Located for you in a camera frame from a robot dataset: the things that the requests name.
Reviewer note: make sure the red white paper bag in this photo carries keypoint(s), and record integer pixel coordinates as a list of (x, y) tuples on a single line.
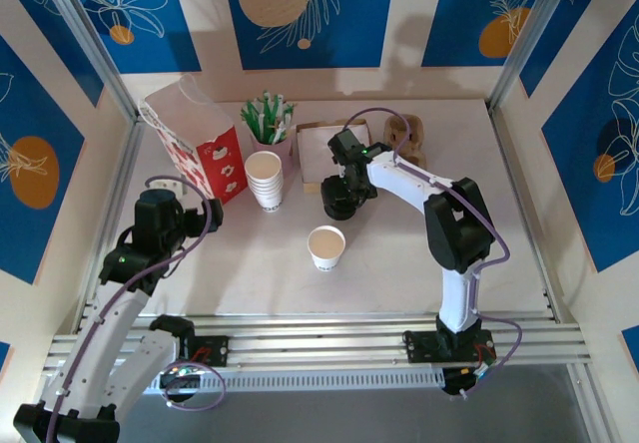
[(219, 168)]

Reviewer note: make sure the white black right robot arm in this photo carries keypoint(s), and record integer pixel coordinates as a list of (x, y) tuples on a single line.
[(459, 293)]

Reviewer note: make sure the aluminium table side rail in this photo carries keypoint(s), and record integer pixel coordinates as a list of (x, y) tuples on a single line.
[(112, 213), (525, 213)]

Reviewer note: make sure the pink cup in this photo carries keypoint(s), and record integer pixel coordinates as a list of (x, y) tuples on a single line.
[(285, 156)]

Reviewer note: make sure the aluminium frame post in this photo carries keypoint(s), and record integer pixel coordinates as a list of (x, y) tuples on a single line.
[(90, 39), (534, 34)]

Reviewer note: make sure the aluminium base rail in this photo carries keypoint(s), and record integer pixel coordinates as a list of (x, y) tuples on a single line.
[(319, 343)]

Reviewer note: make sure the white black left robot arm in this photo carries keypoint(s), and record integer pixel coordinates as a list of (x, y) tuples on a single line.
[(100, 343)]

